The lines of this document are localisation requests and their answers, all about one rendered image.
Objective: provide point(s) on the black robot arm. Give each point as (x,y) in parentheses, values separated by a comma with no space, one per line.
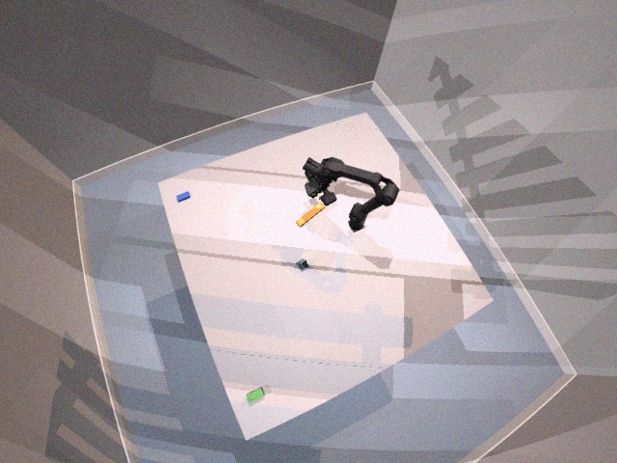
(333,168)

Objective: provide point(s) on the small blue block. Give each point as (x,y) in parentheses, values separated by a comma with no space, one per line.
(183,196)

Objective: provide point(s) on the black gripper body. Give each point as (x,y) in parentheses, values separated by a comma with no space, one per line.
(328,196)

